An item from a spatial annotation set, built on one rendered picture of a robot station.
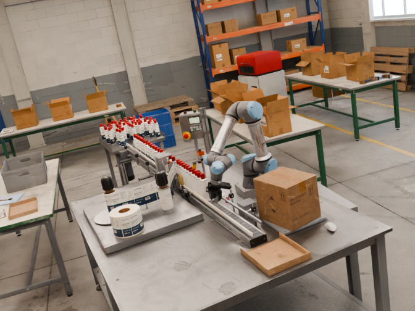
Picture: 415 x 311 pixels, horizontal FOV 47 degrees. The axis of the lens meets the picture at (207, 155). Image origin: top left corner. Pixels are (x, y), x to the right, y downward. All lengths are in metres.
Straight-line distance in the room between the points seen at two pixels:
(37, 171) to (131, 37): 6.28
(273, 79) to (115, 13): 3.86
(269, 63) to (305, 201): 6.18
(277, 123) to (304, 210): 2.25
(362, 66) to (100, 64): 5.83
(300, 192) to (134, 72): 8.35
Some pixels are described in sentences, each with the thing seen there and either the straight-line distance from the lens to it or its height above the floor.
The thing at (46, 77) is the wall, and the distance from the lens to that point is 10.81.
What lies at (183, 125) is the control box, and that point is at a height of 1.40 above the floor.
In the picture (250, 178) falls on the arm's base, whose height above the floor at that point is 0.97.
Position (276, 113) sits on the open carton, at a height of 1.02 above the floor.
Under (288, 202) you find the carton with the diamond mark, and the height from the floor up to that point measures 1.04.
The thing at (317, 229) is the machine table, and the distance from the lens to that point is 2.85.
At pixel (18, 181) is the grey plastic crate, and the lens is 5.00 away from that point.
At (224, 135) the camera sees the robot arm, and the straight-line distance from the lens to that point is 3.11.
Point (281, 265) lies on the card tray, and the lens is 2.48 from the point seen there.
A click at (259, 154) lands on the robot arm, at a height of 1.16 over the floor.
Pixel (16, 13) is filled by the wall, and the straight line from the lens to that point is 10.82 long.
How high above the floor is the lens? 2.14
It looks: 17 degrees down
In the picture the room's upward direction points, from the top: 11 degrees counter-clockwise
